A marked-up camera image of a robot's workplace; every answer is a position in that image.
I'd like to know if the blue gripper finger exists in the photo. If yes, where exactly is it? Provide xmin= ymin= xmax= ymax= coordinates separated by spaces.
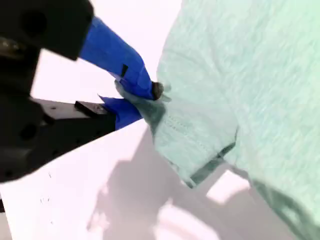
xmin=29 ymin=93 xmax=143 ymax=173
xmin=14 ymin=0 xmax=165 ymax=101

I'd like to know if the pale green T-shirt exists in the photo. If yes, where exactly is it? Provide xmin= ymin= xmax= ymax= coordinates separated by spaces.
xmin=113 ymin=0 xmax=320 ymax=240

